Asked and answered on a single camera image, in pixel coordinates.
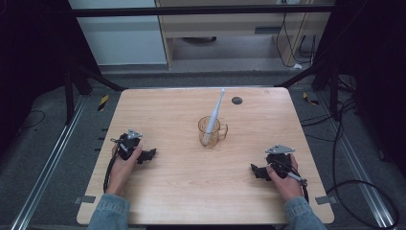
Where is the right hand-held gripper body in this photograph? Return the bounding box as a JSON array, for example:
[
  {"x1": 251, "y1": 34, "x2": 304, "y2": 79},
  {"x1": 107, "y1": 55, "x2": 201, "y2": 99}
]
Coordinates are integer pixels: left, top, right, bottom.
[{"x1": 264, "y1": 144, "x2": 296, "y2": 180}]

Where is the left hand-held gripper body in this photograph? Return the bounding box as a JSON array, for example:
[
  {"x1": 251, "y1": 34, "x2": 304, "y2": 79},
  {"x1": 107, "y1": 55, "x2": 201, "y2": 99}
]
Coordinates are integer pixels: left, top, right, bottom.
[{"x1": 109, "y1": 128, "x2": 144, "y2": 161}]

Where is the person's right hand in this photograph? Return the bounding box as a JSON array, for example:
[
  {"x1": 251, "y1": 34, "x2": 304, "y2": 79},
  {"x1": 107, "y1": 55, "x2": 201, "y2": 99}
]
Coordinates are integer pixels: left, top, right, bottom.
[{"x1": 265, "y1": 154, "x2": 305, "y2": 203}]

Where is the person's left hand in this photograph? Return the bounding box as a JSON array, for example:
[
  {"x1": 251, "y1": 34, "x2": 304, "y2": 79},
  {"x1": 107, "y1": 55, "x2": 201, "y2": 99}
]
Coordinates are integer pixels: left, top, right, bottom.
[{"x1": 104, "y1": 143, "x2": 144, "y2": 197}]

